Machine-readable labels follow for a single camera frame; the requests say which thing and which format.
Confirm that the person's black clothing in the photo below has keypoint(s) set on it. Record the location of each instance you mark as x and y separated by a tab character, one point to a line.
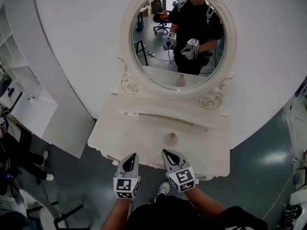
168	214

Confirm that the white dressing table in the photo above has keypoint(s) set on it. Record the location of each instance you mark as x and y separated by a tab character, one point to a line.
124	138

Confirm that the white shelf cabinet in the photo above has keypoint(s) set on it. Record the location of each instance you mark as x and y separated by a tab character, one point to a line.
60	118

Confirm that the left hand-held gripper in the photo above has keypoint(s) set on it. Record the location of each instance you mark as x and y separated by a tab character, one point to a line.
124	186

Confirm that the person's left forearm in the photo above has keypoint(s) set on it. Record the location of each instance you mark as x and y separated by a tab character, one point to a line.
116	214

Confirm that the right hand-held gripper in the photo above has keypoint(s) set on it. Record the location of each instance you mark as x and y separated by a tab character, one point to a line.
182	178

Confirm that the white chair black legs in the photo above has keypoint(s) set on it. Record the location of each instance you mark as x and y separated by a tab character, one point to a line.
48	218

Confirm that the person's right white shoe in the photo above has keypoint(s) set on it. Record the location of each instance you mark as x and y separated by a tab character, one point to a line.
163	190

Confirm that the oval mirror ornate white frame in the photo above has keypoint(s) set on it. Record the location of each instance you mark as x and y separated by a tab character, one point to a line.
124	44

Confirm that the black white patterned bag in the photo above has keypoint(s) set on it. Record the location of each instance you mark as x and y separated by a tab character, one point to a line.
291	215

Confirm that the person's right forearm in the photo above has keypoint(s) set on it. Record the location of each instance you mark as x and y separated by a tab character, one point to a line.
204	201

